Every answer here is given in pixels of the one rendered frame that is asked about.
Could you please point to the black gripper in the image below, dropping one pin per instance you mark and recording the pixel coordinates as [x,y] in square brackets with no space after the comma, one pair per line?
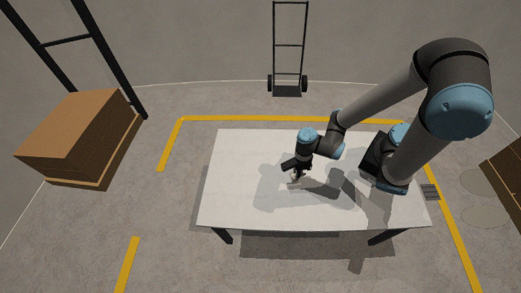
[305,165]

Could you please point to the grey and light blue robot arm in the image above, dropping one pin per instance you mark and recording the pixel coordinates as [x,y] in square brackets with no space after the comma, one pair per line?
[459,104]

